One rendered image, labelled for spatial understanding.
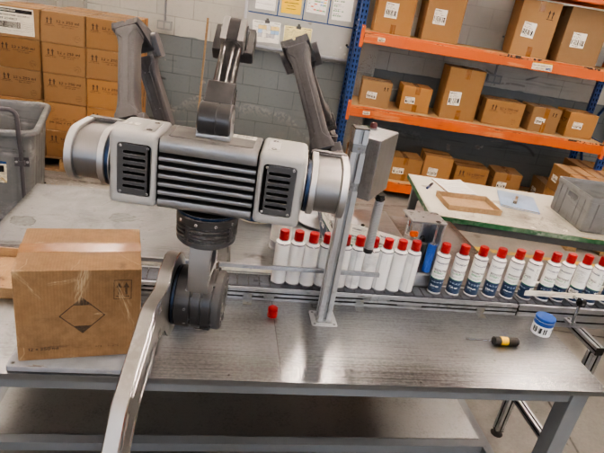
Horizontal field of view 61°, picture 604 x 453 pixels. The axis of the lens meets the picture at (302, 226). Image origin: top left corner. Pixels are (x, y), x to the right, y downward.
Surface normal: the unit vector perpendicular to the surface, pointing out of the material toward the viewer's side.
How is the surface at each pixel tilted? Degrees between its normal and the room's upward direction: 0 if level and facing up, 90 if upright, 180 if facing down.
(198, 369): 0
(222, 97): 44
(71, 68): 91
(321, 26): 90
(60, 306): 90
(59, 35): 91
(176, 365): 0
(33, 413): 0
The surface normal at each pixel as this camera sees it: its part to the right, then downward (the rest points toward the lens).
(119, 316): 0.30, 0.43
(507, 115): -0.04, 0.40
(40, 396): 0.15, -0.90
